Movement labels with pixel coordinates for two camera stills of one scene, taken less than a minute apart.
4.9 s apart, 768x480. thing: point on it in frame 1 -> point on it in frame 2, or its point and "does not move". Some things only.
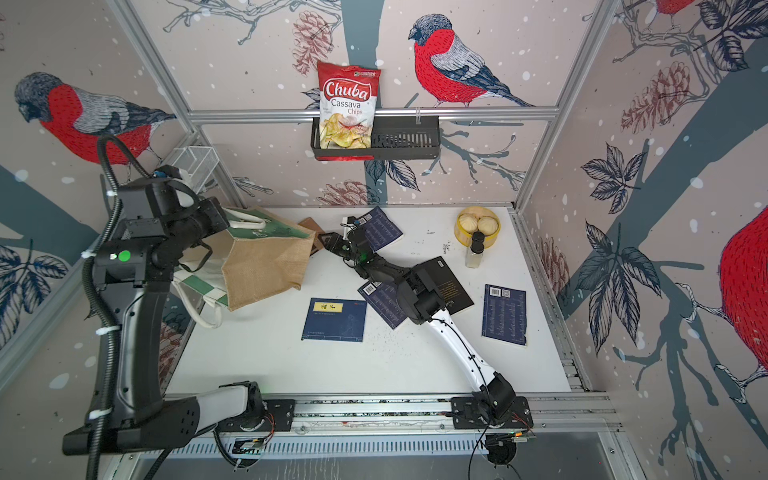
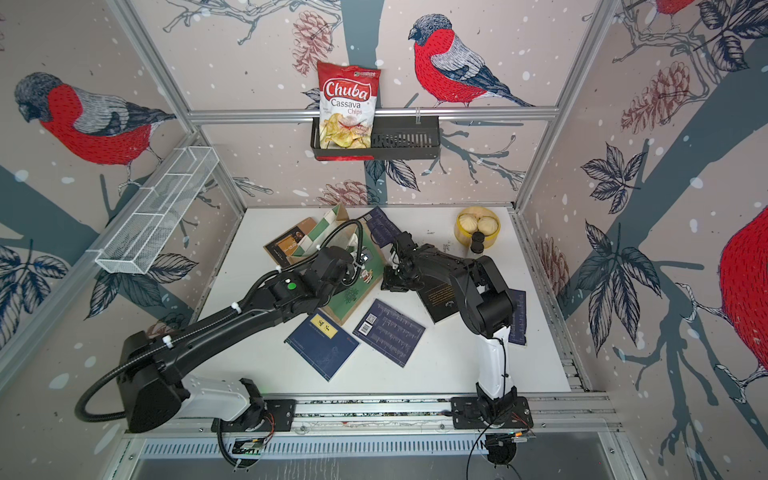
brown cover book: [310, 224] -> [285, 245]
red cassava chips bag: [348, 97] does not move
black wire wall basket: [395, 139] does not move
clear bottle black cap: [474, 253] does not move
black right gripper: [332, 242] -> [388, 285]
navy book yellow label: [337, 320] -> [322, 343]
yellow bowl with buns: [477, 219] does not move
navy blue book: [381, 230] does not move
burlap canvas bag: [258, 258] -> [358, 239]
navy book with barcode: [384, 298] -> [390, 332]
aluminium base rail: [428, 415] does not move
